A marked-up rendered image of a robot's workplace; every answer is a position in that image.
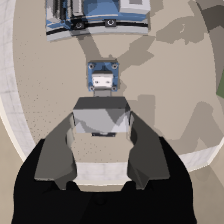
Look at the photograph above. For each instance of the grey metal block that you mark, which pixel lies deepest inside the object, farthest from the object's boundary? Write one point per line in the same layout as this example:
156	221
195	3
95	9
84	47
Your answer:
101	114

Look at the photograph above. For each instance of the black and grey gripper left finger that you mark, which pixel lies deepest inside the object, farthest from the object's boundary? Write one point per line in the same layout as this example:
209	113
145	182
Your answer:
49	166

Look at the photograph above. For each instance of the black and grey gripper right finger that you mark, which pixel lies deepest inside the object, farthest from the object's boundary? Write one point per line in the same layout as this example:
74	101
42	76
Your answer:
154	165

